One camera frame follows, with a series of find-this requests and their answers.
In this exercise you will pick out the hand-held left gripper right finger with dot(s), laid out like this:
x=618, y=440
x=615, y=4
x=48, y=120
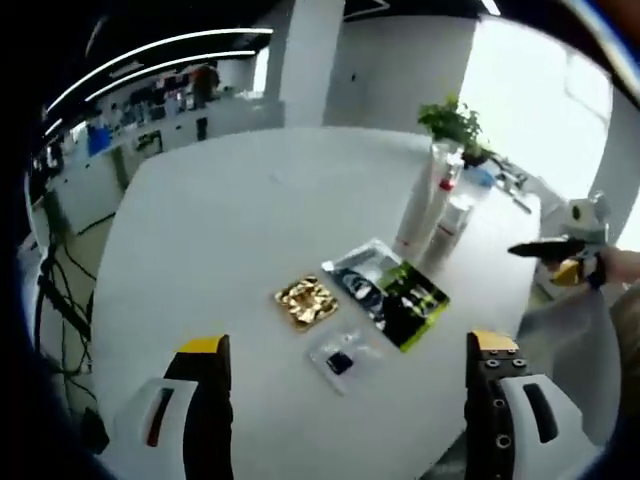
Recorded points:
x=492, y=400

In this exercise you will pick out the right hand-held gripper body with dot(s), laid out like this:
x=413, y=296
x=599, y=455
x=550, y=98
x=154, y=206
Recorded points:
x=590, y=215

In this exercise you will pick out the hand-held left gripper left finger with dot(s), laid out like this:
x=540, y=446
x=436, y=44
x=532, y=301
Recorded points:
x=205, y=400

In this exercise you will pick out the white bottle red square label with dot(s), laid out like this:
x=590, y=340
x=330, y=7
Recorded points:
x=447, y=240

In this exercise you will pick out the white pump bottle red collar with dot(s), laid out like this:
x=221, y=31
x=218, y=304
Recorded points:
x=440, y=210

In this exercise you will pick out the green black sachet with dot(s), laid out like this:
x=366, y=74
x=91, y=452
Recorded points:
x=415, y=310

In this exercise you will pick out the white skincare tube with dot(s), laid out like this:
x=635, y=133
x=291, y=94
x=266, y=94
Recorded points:
x=417, y=210

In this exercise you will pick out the gold foil sachet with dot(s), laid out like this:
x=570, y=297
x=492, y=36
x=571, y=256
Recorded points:
x=305, y=302

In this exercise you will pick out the clear small sachet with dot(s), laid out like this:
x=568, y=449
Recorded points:
x=345, y=360

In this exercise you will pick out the dark blue silver sachet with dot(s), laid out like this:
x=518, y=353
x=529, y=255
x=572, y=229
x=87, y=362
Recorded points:
x=355, y=270

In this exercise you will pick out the blue storage box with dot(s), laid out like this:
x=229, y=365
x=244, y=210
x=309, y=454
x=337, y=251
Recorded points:
x=99, y=143

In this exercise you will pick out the person's right hand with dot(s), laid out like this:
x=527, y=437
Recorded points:
x=622, y=267

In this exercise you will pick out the dark desk clutter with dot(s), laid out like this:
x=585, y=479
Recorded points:
x=512, y=182

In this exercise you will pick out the grey mesh office chair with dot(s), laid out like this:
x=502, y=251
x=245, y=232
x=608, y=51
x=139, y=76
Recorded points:
x=575, y=360

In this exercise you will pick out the person's beige shirt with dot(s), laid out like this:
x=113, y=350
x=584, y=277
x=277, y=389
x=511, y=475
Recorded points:
x=627, y=340

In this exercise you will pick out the blue packet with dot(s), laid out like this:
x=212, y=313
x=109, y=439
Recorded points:
x=479, y=177

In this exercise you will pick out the small dark plant pot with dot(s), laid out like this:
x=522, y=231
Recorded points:
x=477, y=156

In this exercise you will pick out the potted green plant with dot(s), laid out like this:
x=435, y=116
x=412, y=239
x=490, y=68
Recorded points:
x=447, y=120

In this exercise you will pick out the black laptop stand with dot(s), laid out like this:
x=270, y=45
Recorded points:
x=60, y=295

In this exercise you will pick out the white office counter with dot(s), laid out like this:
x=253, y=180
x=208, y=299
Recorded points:
x=90, y=195

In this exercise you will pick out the long ceiling light strip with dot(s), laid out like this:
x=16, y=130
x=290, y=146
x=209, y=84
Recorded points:
x=175, y=67
x=160, y=47

